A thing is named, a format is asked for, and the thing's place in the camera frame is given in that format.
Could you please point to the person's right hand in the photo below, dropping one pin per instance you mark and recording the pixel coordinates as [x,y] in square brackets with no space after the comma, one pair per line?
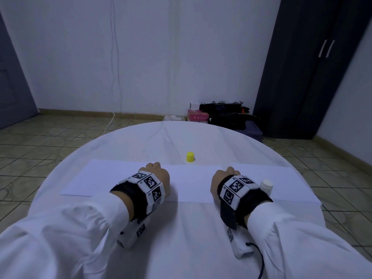
[222,177]

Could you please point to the person's left hand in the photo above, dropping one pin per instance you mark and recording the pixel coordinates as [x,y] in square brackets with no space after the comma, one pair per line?
[156,171]

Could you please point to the single white paper sheet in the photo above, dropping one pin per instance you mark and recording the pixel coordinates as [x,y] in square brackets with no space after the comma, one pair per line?
[189,183]

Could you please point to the yellow glue stick cap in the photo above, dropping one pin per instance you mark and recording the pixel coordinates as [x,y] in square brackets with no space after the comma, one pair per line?
[190,157]

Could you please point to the yellow glue stick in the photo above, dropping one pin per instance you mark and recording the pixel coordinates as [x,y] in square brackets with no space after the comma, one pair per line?
[266,186]

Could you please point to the white paper stack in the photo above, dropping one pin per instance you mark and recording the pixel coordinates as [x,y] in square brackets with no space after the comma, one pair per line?
[99,178]
[290,184]

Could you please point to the person's left forearm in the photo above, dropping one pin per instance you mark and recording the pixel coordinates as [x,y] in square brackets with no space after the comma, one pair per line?
[64,241]

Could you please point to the person's right forearm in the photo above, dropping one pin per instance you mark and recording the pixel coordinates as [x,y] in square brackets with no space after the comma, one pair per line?
[308,244]

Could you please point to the black left wristband with markers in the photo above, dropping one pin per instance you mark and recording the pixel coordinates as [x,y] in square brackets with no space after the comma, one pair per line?
[139,194]

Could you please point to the black wristband with markers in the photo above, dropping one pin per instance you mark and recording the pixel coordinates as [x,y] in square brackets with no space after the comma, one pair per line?
[139,194]
[244,197]

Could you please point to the black right wristband with markers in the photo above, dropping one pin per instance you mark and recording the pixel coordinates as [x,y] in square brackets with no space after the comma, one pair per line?
[244,197]

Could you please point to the blue suitcase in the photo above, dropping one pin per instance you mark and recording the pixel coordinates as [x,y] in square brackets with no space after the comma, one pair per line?
[251,132]

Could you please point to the white item on floor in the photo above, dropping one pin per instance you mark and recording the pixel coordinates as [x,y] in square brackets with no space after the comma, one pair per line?
[173,118]

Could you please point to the black bag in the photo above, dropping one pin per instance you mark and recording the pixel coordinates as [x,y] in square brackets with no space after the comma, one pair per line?
[224,114]

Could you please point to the pink box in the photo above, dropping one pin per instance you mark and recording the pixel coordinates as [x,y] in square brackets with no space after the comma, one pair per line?
[197,116]

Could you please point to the black wardrobe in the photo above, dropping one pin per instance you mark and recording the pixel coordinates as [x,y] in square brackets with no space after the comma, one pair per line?
[308,66]

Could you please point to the grey door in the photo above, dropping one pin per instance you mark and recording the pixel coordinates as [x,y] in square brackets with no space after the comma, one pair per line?
[14,84]

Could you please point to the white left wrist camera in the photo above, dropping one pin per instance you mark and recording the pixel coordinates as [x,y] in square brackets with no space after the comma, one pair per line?
[132,232]

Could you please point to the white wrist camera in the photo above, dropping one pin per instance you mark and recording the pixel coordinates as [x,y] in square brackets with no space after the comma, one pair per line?
[132,232]
[238,244]

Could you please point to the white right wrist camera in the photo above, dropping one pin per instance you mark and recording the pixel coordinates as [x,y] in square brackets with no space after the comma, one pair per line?
[238,244]

